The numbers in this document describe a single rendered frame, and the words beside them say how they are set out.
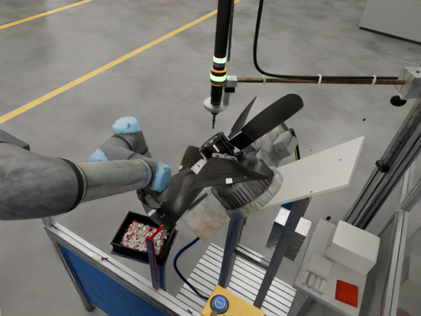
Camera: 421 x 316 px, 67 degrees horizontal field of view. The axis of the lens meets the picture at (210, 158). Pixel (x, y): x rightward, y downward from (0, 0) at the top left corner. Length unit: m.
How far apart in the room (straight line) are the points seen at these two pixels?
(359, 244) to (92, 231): 1.78
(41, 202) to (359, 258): 1.13
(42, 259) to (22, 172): 1.96
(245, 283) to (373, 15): 5.24
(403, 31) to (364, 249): 5.37
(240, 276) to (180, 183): 1.12
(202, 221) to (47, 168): 0.79
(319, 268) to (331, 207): 1.48
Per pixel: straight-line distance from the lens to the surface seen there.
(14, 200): 0.53
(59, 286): 2.33
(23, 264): 2.50
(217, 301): 1.00
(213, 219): 1.24
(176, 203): 1.14
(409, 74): 1.14
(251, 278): 2.17
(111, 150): 0.89
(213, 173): 0.94
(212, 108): 0.94
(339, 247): 1.35
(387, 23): 6.44
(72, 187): 0.55
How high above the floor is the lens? 2.00
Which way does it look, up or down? 43 degrees down
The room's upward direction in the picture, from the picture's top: 5 degrees clockwise
